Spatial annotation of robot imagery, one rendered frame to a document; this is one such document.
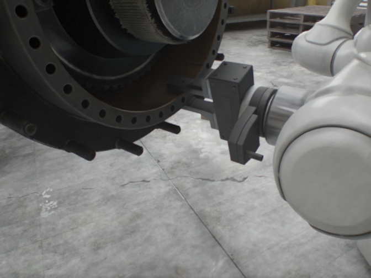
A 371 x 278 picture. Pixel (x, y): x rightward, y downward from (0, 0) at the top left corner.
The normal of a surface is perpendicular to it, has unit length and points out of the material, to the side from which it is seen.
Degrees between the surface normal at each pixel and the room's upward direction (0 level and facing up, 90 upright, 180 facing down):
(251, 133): 90
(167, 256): 0
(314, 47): 65
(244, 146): 90
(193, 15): 90
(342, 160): 84
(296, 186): 79
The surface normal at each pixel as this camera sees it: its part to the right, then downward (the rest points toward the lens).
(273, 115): -0.56, 0.01
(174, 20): 0.80, 0.27
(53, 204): -0.04, -0.87
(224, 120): -0.55, 0.67
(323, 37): -0.71, -0.18
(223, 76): -0.22, -0.69
